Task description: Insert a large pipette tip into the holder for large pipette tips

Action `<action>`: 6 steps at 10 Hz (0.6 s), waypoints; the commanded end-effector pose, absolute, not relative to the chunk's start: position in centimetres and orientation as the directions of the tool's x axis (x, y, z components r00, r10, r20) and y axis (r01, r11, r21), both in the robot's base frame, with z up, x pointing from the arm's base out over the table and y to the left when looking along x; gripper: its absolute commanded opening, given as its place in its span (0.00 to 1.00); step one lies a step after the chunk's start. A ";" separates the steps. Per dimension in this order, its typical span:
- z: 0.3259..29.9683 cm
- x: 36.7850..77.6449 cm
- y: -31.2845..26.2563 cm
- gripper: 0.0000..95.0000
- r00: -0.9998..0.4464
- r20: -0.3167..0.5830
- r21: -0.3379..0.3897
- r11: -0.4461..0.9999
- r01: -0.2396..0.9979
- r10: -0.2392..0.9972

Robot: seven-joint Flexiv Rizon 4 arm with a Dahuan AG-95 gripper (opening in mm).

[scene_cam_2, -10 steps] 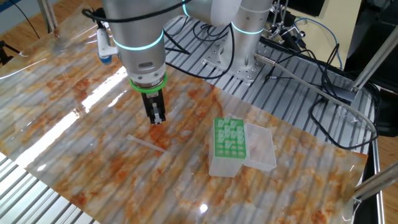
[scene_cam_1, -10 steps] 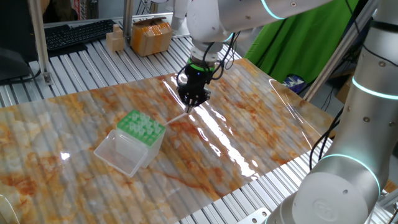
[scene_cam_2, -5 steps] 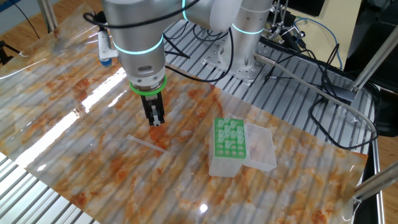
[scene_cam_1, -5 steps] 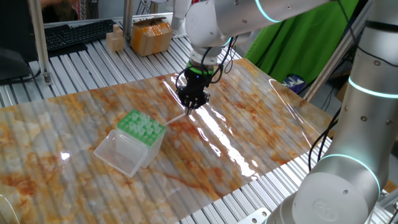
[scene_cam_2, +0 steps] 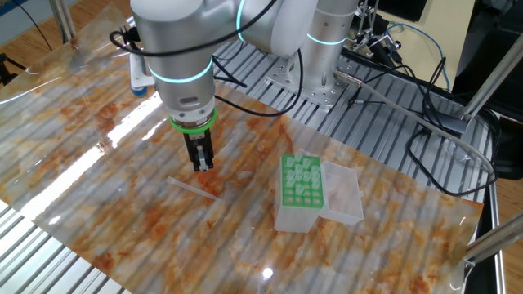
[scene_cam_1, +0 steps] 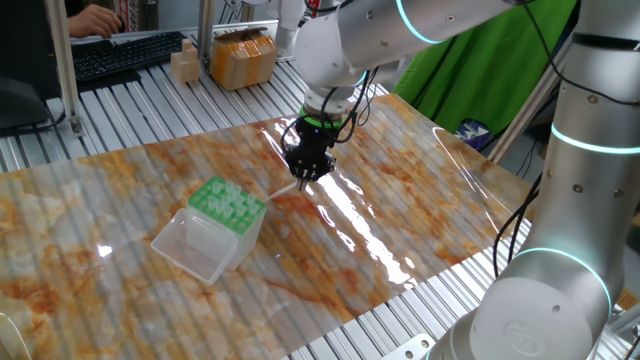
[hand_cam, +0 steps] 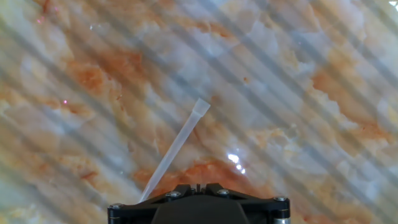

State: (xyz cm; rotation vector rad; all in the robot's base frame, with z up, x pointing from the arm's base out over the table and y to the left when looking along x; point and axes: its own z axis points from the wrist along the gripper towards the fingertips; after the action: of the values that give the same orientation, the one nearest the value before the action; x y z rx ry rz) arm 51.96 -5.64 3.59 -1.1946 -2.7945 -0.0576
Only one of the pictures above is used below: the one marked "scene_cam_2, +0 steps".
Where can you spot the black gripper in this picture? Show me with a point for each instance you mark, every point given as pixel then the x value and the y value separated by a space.
pixel 190 143

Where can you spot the clear plastic pipette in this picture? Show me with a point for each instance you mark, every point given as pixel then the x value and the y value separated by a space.
pixel 192 188

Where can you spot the racked translucent pipette tip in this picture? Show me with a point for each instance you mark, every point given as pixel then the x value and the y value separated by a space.
pixel 298 157
pixel 306 163
pixel 315 177
pixel 315 169
pixel 299 176
pixel 290 175
pixel 290 162
pixel 299 189
pixel 298 168
pixel 290 182
pixel 316 184
pixel 307 176

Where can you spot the translucent pipette tip box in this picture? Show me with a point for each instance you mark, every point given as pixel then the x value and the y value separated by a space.
pixel 294 220

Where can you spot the green pipette tip rack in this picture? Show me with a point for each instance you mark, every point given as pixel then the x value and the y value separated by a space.
pixel 304 206

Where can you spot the orange marble pattern mat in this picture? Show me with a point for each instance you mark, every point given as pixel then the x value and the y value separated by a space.
pixel 122 183

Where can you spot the metal clamp stand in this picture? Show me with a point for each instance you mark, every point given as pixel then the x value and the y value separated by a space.
pixel 369 38

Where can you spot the black tripod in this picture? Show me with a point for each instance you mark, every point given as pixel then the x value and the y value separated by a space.
pixel 6 71

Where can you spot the black device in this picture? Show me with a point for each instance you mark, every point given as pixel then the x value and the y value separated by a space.
pixel 402 8

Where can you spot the beige board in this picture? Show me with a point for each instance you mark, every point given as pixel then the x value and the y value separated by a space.
pixel 449 24

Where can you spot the black computer monitor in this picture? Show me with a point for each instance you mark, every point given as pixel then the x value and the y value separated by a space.
pixel 506 81

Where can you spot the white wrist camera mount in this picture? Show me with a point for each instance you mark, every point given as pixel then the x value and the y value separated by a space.
pixel 138 77

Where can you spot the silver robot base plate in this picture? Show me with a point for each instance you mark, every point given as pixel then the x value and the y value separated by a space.
pixel 310 92

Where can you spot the aluminium frame post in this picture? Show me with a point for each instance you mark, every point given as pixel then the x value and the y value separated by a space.
pixel 494 241
pixel 490 77
pixel 62 20

